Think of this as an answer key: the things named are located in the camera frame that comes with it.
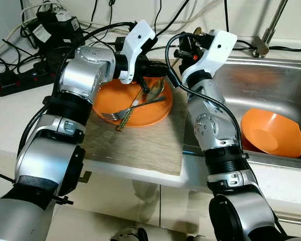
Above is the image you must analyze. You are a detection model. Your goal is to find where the stainless steel sink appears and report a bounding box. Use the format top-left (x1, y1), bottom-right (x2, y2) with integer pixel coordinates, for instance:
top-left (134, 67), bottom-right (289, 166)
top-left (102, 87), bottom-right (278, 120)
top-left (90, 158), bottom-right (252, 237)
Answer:
top-left (183, 48), bottom-right (301, 171)

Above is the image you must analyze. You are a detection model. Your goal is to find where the cream kitchen cabinet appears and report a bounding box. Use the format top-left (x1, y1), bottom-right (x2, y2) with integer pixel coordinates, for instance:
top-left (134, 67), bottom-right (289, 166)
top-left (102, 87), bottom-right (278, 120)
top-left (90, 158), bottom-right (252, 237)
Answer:
top-left (55, 166), bottom-right (301, 241)

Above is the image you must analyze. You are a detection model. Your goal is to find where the chrome sink faucet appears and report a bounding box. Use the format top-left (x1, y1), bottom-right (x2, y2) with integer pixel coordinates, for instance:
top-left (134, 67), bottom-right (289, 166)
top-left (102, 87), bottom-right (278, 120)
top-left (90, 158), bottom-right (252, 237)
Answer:
top-left (251, 0), bottom-right (287, 57)

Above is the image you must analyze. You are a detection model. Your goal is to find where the dark robot foot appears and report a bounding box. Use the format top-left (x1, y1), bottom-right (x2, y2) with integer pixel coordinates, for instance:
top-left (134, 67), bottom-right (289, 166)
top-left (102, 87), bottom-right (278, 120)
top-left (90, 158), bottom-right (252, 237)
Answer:
top-left (110, 226), bottom-right (148, 241)
top-left (186, 234), bottom-right (209, 241)

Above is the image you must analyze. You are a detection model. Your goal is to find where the silver metal fork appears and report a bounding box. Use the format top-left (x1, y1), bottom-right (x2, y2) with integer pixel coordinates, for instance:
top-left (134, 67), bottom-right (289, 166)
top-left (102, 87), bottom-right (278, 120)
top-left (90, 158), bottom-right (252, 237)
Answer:
top-left (101, 95), bottom-right (167, 121)

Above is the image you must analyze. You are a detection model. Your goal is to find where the orange plastic plate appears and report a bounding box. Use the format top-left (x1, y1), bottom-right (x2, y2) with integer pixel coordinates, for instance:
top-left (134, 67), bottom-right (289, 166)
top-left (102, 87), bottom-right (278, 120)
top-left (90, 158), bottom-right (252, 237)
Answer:
top-left (92, 75), bottom-right (174, 127)

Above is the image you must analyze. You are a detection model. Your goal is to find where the dark robot right foot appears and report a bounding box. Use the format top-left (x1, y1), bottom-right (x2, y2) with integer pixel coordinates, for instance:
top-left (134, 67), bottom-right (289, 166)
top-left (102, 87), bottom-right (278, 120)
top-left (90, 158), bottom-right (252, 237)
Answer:
top-left (186, 234), bottom-right (209, 241)

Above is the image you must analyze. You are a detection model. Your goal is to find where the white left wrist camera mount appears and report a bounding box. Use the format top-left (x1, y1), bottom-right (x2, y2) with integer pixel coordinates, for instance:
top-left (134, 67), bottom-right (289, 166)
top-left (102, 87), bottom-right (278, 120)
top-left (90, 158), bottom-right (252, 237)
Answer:
top-left (119, 20), bottom-right (156, 85)

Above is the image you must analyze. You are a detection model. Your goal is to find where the black battery charger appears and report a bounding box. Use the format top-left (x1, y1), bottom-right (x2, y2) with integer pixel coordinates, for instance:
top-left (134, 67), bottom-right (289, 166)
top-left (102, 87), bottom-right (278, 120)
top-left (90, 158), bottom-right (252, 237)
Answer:
top-left (28, 10), bottom-right (86, 51)

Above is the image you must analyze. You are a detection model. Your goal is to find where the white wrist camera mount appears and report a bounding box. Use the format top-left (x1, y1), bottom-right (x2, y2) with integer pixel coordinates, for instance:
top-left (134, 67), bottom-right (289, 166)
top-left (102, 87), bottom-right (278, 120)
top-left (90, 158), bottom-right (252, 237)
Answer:
top-left (181, 29), bottom-right (238, 83)
top-left (119, 20), bottom-right (156, 85)

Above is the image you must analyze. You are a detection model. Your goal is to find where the beige woven placemat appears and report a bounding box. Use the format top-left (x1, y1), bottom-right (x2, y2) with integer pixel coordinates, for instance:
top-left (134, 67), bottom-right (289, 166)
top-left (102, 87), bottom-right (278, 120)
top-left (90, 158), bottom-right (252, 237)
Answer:
top-left (83, 60), bottom-right (189, 176)

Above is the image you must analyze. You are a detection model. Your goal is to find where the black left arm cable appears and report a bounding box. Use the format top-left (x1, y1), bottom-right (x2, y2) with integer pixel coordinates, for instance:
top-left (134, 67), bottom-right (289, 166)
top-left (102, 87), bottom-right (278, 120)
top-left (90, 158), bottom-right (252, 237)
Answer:
top-left (18, 21), bottom-right (136, 156)

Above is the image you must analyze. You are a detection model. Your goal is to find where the black power cable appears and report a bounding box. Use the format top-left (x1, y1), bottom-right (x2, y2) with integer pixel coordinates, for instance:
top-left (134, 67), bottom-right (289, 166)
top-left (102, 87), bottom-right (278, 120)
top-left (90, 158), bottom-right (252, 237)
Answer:
top-left (223, 0), bottom-right (256, 51)

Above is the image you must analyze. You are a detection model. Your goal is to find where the silver metal spoon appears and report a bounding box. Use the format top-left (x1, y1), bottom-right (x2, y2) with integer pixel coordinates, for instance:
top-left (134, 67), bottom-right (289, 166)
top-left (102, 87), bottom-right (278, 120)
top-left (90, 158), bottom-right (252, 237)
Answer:
top-left (140, 78), bottom-right (165, 103)

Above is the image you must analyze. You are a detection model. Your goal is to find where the black power strip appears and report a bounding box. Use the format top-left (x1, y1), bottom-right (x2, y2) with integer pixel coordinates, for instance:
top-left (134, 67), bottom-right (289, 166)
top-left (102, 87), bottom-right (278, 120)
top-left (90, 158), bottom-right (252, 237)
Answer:
top-left (0, 60), bottom-right (66, 97)

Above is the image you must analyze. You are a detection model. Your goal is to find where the dark robot left foot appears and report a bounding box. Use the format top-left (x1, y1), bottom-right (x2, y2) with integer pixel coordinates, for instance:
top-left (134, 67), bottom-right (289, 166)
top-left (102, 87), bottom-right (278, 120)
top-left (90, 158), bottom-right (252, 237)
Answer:
top-left (110, 226), bottom-right (148, 241)

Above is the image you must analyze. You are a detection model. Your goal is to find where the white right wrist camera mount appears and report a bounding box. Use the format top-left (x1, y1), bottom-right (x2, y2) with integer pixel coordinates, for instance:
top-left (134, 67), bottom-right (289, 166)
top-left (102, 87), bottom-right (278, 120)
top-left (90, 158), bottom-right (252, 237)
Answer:
top-left (181, 29), bottom-right (238, 83)

